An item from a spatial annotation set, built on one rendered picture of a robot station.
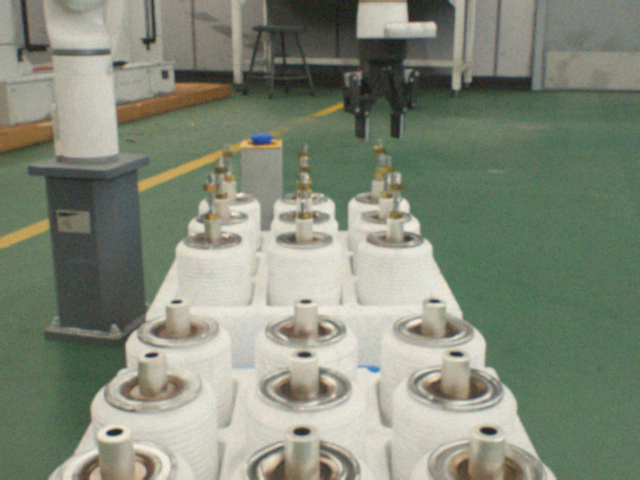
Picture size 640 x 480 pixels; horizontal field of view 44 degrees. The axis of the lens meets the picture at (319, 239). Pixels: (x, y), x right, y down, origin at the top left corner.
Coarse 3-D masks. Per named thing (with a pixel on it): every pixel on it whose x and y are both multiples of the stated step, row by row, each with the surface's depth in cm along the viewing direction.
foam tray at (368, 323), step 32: (256, 256) 122; (352, 256) 122; (160, 288) 107; (256, 288) 107; (352, 288) 107; (448, 288) 107; (224, 320) 98; (256, 320) 98; (352, 320) 98; (384, 320) 98
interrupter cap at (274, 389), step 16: (288, 368) 66; (320, 368) 66; (272, 384) 63; (288, 384) 64; (320, 384) 64; (336, 384) 63; (272, 400) 60; (288, 400) 60; (304, 400) 60; (320, 400) 60; (336, 400) 60
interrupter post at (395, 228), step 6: (390, 222) 102; (396, 222) 102; (402, 222) 102; (390, 228) 102; (396, 228) 102; (402, 228) 103; (390, 234) 103; (396, 234) 102; (402, 234) 103; (390, 240) 103; (396, 240) 103; (402, 240) 103
